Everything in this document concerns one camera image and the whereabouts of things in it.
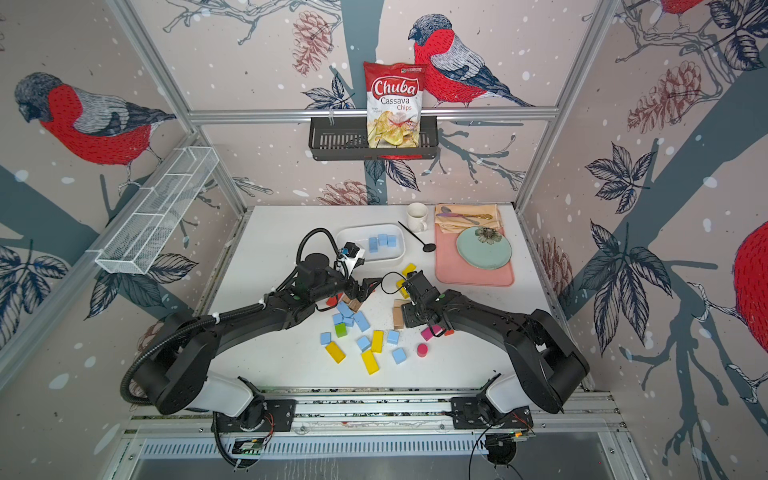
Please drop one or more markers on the green flower plate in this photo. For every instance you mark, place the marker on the green flower plate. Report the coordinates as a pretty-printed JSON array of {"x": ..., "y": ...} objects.
[{"x": 484, "y": 248}]

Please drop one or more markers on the blue cube bottom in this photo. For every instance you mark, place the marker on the blue cube bottom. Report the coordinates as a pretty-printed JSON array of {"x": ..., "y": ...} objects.
[{"x": 399, "y": 356}]

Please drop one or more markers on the dark wooden block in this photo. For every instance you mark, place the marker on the dark wooden block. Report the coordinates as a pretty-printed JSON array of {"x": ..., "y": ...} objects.
[{"x": 353, "y": 304}]

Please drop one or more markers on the Chuba cassava chips bag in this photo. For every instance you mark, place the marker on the Chuba cassava chips bag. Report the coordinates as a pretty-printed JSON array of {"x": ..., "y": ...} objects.
[{"x": 394, "y": 97}]

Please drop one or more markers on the small blue cube cluster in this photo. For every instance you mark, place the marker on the small blue cube cluster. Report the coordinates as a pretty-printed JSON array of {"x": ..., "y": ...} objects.
[{"x": 344, "y": 310}]

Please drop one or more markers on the white ceramic mug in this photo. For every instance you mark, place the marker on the white ceramic mug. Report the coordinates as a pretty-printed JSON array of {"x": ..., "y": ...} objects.
[{"x": 417, "y": 217}]

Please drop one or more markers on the long yellow block bottom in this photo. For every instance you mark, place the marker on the long yellow block bottom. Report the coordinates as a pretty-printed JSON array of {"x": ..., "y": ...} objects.
[{"x": 369, "y": 361}]

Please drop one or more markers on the blue cube lower centre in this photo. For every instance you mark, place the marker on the blue cube lower centre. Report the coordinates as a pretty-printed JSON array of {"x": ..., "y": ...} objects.
[{"x": 364, "y": 343}]

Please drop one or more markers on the black wall basket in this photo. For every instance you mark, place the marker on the black wall basket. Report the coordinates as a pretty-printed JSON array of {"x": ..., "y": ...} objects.
[{"x": 345, "y": 139}]

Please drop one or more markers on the pink placemat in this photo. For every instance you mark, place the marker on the pink placemat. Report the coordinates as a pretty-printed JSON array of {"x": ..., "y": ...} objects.
[{"x": 451, "y": 268}]

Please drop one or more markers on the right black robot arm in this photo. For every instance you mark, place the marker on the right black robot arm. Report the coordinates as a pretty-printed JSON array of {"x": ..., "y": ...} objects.
[{"x": 548, "y": 364}]

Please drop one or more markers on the black spoon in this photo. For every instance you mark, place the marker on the black spoon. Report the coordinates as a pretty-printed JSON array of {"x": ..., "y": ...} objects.
[{"x": 426, "y": 247}]

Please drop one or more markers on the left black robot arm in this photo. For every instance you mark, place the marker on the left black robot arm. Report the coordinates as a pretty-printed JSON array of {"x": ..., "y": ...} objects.
[{"x": 172, "y": 374}]

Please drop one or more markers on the white wire basket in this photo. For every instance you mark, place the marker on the white wire basket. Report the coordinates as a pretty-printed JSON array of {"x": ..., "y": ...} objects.
[{"x": 141, "y": 238}]

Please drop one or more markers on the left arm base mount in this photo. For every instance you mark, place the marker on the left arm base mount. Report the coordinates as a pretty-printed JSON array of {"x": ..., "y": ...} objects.
[{"x": 270, "y": 415}]

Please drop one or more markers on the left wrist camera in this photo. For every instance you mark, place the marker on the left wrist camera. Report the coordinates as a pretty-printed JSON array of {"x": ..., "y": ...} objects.
[{"x": 352, "y": 255}]

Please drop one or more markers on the white plastic tray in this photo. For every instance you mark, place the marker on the white plastic tray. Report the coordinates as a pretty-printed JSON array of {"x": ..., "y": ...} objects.
[{"x": 361, "y": 234}]

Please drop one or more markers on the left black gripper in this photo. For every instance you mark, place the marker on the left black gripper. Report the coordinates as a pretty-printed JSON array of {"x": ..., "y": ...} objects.
[{"x": 364, "y": 291}]

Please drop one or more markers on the magenta long block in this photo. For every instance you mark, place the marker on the magenta long block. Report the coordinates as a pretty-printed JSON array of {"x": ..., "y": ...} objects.
[{"x": 427, "y": 332}]

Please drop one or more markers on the yellow folded napkin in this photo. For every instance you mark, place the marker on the yellow folded napkin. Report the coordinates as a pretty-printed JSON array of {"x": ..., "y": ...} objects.
[{"x": 455, "y": 218}]

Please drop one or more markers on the iridescent cutlery on napkin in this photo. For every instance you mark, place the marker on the iridescent cutlery on napkin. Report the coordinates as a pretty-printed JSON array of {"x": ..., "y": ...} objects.
[{"x": 446, "y": 212}]

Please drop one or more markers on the beige wooden block upright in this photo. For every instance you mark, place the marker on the beige wooden block upright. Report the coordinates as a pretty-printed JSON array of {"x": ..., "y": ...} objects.
[{"x": 398, "y": 318}]

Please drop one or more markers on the yellow block lower left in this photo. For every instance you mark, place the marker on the yellow block lower left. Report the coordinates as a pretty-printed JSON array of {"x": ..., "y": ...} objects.
[{"x": 335, "y": 352}]

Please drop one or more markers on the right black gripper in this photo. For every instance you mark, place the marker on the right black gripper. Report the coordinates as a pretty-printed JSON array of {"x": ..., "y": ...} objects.
[{"x": 408, "y": 319}]

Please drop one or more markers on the yellow block middle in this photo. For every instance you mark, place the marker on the yellow block middle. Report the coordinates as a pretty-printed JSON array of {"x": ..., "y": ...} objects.
[{"x": 377, "y": 341}]

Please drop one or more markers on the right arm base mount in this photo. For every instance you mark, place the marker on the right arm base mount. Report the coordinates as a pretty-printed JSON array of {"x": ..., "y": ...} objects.
[{"x": 473, "y": 413}]

